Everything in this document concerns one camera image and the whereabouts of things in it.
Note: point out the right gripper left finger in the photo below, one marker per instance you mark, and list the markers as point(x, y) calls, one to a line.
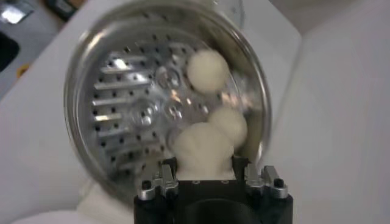
point(164, 179)

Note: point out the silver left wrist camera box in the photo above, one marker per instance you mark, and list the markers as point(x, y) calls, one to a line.
point(13, 13)

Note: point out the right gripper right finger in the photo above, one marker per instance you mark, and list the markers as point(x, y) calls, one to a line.
point(254, 178)

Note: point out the white steamed baozi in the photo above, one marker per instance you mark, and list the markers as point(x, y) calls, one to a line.
point(207, 70)
point(204, 149)
point(228, 124)

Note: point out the stainless steel steamer basket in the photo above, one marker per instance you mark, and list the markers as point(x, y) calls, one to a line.
point(122, 91)

